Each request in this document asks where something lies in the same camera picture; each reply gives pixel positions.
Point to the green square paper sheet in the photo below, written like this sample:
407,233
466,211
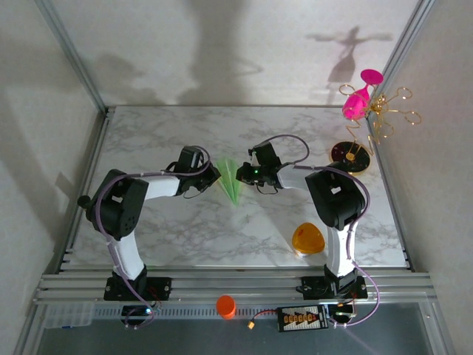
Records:
231,181

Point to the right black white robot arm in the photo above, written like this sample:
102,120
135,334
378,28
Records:
332,199

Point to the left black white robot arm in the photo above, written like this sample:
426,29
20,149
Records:
118,211

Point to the orange translucent cup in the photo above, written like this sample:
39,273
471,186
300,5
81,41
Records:
308,238

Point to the pink wine glass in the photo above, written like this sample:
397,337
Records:
354,105

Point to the orange plastic cylinder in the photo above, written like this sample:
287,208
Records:
226,307

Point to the black charger board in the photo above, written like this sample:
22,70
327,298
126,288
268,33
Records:
301,318

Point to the black controller box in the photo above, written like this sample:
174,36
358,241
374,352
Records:
341,314
135,312

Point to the clear plastic organizer box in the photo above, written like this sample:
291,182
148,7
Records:
68,314

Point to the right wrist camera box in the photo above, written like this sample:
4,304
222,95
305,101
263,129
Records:
253,157

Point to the aluminium side rail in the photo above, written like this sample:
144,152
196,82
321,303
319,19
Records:
382,159
87,177

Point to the aluminium mounting rail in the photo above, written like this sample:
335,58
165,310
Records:
240,286

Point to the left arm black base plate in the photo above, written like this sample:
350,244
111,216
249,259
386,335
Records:
162,286

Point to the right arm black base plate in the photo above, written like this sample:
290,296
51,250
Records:
312,290

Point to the aluminium frame post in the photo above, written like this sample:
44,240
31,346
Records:
403,40
71,51

